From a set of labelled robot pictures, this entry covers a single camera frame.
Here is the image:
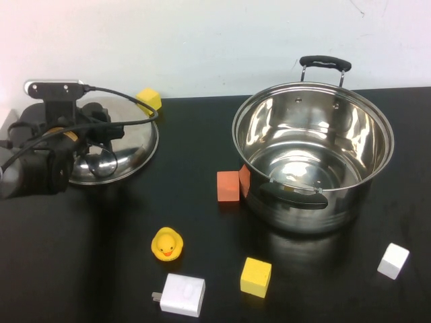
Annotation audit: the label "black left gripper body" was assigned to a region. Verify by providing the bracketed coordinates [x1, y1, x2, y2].
[42, 114, 90, 163]

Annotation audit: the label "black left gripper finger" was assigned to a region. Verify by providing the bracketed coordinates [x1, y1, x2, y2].
[88, 124, 124, 143]
[81, 102, 112, 124]

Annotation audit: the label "steel lid with black knob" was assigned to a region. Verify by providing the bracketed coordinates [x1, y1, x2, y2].
[69, 96, 160, 186]

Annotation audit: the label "yellow foam cube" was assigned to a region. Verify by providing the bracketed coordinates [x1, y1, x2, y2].
[135, 87, 162, 117]
[240, 257, 272, 299]

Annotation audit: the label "yellow rubber duck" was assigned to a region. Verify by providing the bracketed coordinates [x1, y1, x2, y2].
[151, 227, 185, 262]

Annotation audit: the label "orange foam cube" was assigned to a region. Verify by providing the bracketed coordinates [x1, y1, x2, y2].
[216, 170, 241, 203]

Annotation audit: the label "white foam cube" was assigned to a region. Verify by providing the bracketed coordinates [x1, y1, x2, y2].
[376, 242, 410, 280]

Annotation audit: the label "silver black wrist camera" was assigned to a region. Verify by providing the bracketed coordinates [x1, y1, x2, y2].
[24, 79, 85, 101]

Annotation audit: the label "white usb wall charger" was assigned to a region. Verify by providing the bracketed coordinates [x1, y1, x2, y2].
[151, 273, 206, 318]

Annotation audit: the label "stainless steel pot black handles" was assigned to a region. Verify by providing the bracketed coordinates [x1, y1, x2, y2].
[232, 55, 395, 236]

